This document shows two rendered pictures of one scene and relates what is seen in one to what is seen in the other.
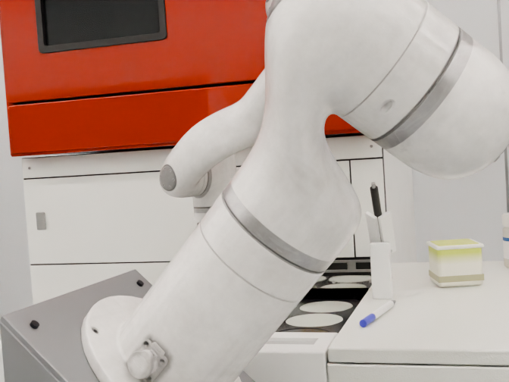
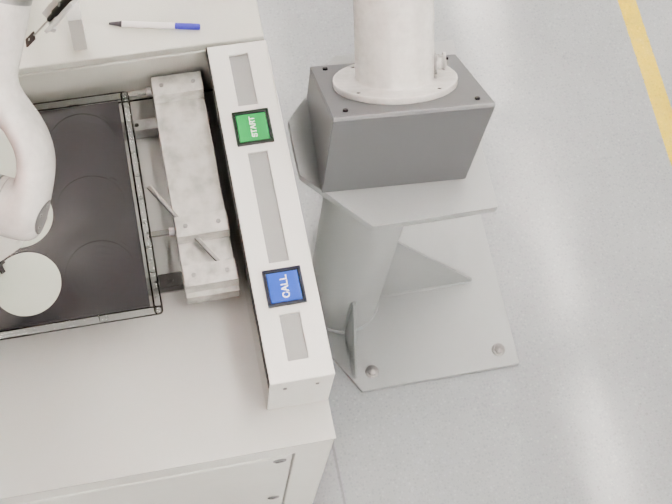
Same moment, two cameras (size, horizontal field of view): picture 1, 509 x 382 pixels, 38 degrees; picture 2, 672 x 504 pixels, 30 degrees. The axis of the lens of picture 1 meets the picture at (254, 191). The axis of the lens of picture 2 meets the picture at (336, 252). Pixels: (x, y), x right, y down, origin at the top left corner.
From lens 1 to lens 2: 216 cm
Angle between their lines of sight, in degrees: 101
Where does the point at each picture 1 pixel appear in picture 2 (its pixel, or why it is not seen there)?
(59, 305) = (444, 104)
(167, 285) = (430, 29)
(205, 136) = (44, 133)
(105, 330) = (430, 87)
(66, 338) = (459, 94)
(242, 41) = not seen: outside the picture
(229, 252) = not seen: outside the picture
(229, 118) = (19, 99)
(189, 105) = not seen: outside the picture
